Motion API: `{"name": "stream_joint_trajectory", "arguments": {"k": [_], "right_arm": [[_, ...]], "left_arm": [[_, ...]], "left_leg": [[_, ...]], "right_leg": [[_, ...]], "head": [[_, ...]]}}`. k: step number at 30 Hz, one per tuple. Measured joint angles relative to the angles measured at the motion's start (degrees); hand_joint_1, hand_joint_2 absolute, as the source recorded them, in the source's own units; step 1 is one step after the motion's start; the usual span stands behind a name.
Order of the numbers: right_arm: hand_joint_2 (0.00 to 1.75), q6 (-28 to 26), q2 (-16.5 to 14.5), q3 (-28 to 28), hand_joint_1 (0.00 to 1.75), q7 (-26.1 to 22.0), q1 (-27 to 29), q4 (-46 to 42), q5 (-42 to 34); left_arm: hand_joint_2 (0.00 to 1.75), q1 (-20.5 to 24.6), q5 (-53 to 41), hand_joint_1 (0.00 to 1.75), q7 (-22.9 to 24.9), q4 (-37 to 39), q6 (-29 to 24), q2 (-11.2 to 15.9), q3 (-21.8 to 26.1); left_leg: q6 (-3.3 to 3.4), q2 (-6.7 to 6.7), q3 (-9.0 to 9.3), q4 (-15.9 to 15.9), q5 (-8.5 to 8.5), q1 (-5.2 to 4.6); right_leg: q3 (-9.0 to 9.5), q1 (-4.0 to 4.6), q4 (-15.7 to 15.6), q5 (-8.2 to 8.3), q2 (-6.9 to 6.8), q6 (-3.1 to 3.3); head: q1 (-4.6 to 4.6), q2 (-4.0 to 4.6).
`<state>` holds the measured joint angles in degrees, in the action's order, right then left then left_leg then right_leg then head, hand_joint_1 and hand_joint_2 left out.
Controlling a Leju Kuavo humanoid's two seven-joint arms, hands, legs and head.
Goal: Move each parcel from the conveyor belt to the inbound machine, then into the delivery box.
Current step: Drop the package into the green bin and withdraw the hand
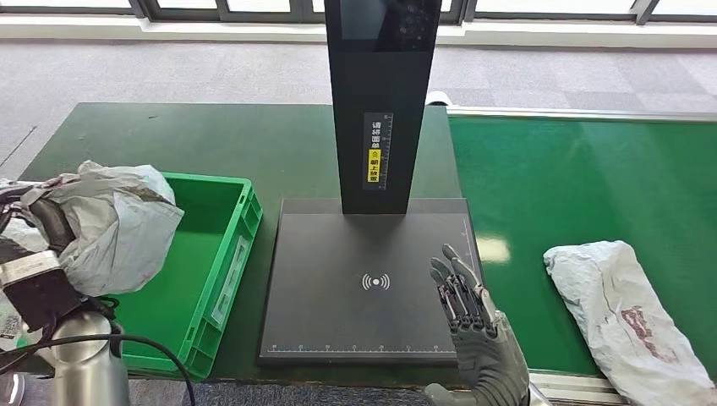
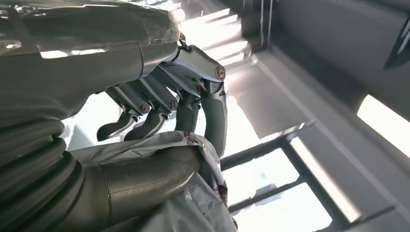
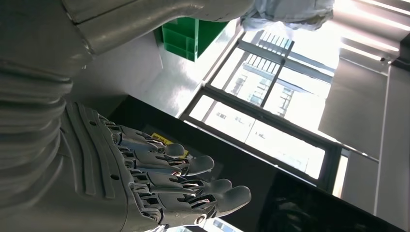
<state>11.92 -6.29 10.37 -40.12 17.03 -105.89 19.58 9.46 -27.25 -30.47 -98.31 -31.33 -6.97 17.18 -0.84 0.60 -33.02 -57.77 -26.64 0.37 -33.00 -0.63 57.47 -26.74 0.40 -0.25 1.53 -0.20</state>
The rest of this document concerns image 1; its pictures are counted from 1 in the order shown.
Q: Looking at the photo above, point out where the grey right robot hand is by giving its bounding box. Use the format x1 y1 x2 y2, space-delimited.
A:
423 244 531 406

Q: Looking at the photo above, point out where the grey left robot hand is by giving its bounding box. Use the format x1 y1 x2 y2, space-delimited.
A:
0 186 77 259

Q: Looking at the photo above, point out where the grey poly mailer parcel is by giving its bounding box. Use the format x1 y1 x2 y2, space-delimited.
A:
22 161 186 298
543 240 717 406

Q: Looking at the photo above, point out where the black inbound scanner machine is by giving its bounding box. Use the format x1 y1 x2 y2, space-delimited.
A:
257 0 483 368

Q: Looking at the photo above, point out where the green conveyor belt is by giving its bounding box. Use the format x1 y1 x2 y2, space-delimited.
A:
447 114 717 385

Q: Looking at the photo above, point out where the white poly mailer QR code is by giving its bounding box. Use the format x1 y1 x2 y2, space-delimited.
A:
0 178 52 354

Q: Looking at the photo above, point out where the green plastic crate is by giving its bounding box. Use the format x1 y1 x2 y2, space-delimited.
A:
109 172 265 382

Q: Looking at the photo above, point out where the white rounded floor object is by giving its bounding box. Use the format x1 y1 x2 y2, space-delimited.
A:
0 372 26 406

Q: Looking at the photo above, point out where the yellow and grey ruler label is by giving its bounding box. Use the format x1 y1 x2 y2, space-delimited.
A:
362 112 395 192

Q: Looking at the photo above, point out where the white window sill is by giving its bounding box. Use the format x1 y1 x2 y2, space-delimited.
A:
0 15 717 52

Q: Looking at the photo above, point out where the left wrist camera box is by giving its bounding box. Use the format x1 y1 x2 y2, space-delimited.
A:
0 250 85 332

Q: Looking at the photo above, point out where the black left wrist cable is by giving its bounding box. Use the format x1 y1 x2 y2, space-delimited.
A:
0 333 197 406

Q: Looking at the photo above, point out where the dark window frame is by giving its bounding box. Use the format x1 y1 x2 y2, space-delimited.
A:
0 0 717 26

